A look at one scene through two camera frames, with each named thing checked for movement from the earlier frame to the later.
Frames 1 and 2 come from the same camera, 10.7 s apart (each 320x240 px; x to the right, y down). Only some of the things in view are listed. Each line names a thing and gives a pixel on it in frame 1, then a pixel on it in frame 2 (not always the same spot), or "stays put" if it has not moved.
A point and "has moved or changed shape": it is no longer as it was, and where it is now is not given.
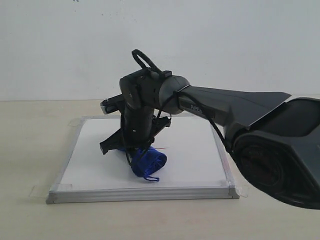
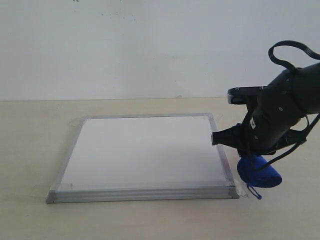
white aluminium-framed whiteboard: [197, 166] stays put
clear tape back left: [78, 122] stays put
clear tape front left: [42, 190] stays put
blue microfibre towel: [145, 161] has moved or changed shape
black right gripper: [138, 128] -> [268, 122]
